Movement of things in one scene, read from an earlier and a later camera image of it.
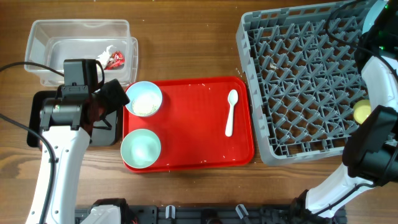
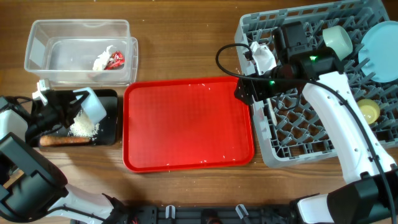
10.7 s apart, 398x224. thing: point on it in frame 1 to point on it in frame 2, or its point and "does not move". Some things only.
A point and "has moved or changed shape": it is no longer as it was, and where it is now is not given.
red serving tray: x=191 y=122 does not move
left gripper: x=115 y=95 to x=58 y=104
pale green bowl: x=140 y=149 to x=337 y=38
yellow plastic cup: x=362 y=109 does not move
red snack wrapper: x=117 y=61 does not move
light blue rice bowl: x=145 y=98 has moved or changed shape
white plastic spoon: x=232 y=99 to x=273 y=114
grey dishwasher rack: x=303 y=77 does not move
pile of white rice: x=145 y=103 has moved or changed shape
